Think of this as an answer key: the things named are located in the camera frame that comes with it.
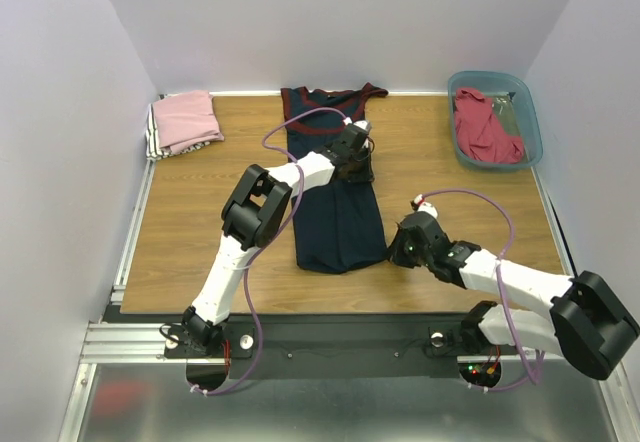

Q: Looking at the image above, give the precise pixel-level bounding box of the navy jersey tank top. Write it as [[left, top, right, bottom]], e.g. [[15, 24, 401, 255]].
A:
[[281, 83, 388, 274]]

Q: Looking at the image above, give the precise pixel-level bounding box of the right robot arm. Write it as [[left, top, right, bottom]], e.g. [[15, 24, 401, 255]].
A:
[[388, 210, 639, 380]]

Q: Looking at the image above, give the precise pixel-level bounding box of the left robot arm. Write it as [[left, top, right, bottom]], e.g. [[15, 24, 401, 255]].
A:
[[181, 119, 371, 356]]

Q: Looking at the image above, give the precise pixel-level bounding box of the red tank top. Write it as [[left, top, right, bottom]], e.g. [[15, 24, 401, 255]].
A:
[[454, 87, 525, 164]]

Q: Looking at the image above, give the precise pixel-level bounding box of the pink folded tank top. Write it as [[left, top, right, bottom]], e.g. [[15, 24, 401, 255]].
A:
[[150, 90, 224, 153]]

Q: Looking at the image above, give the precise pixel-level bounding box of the striped folded tank top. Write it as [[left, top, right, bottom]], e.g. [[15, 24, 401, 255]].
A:
[[145, 109, 211, 161]]

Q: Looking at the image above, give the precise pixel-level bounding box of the green garment in bin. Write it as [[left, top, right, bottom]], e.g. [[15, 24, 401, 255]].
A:
[[492, 93, 520, 136]]

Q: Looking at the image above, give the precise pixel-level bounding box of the teal plastic bin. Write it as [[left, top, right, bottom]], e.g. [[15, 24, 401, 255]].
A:
[[448, 71, 543, 172]]

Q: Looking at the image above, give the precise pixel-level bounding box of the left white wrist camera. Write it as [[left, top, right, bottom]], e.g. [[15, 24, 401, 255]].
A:
[[344, 118, 372, 134]]

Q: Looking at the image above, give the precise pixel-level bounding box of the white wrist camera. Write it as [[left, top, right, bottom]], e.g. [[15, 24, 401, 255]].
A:
[[410, 194, 438, 219], [344, 118, 372, 134]]

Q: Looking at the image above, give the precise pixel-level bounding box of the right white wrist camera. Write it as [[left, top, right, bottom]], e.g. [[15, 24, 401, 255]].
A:
[[410, 194, 438, 219]]

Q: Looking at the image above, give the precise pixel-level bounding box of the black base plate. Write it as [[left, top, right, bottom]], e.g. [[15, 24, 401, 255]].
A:
[[163, 312, 512, 380]]

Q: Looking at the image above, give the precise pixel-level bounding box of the aluminium frame rail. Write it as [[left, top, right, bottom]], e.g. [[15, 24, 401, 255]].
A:
[[79, 317, 626, 362]]

